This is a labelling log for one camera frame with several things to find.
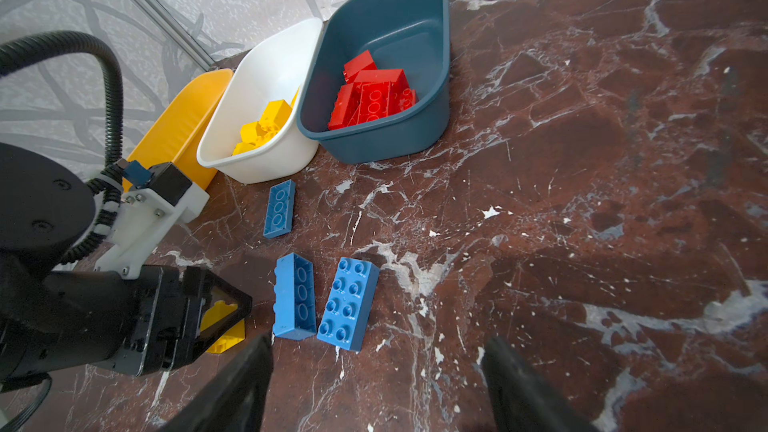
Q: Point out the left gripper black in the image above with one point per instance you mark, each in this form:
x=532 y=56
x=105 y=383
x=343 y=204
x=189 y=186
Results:
x=128 y=326

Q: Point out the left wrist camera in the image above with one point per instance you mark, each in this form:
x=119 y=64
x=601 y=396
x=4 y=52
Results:
x=158 y=198

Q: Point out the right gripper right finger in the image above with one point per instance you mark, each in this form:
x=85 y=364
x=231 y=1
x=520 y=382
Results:
x=521 y=399

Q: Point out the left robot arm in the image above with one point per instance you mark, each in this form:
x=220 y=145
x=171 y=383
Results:
x=44 y=209

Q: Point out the yellow small lego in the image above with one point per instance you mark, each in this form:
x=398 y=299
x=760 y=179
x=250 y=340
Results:
x=254 y=135

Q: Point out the dark teal plastic bin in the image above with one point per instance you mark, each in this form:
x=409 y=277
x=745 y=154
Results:
x=412 y=35

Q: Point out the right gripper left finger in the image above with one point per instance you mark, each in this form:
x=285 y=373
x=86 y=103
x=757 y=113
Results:
x=235 y=399

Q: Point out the red lego cluster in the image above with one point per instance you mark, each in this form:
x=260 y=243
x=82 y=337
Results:
x=370 y=93

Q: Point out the white plastic bin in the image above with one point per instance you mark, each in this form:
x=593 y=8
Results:
x=276 y=69

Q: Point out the yellow plastic bin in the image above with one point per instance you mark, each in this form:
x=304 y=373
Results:
x=176 y=134

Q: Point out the blue lego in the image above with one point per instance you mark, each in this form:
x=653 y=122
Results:
x=280 y=210
x=294 y=308
x=346 y=312

